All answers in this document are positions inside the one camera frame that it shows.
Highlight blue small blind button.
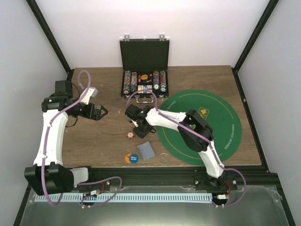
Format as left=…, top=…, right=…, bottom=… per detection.
left=129, top=154, right=139, bottom=163

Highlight black poker chip case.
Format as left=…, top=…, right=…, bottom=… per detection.
left=119, top=34, right=170, bottom=100

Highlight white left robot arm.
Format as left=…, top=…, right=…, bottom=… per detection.
left=24, top=81, right=108, bottom=195

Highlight yellow dealer chip in case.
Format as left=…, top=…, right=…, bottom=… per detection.
left=141, top=74, right=148, bottom=80

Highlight clear dealer button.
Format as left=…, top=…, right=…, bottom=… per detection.
left=158, top=153, right=170, bottom=165

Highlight red poker chip stack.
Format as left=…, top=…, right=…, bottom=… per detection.
left=127, top=131, right=135, bottom=140

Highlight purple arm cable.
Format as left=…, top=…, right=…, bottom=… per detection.
left=126, top=89, right=247, bottom=208
left=41, top=70, right=123, bottom=208

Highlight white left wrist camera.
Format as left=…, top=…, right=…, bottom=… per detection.
left=80, top=87, right=98, bottom=105

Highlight boxed card decks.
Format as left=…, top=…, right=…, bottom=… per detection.
left=137, top=85, right=152, bottom=94

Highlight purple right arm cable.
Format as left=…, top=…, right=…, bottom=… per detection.
left=126, top=89, right=247, bottom=208

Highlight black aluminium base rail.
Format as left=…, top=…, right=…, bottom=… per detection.
left=88, top=166, right=280, bottom=192

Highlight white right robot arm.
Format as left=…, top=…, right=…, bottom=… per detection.
left=125, top=104, right=227, bottom=190

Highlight orange big blind button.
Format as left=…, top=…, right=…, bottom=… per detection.
left=125, top=153, right=131, bottom=163

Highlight chip row far left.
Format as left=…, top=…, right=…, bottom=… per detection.
left=123, top=71, right=131, bottom=94

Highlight chip row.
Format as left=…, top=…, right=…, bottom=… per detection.
left=123, top=71, right=131, bottom=94
left=130, top=72, right=138, bottom=93
left=159, top=71, right=167, bottom=92
left=153, top=71, right=160, bottom=90

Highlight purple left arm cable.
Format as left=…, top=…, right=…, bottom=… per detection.
left=41, top=70, right=123, bottom=208

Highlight grey playing card deck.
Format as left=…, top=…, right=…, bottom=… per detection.
left=137, top=141, right=156, bottom=161

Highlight chip row far right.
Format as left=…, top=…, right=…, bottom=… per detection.
left=159, top=71, right=167, bottom=92

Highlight round green poker mat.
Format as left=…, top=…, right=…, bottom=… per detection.
left=157, top=89, right=242, bottom=166

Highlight light blue slotted strip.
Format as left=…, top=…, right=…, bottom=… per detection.
left=34, top=193, right=212, bottom=203

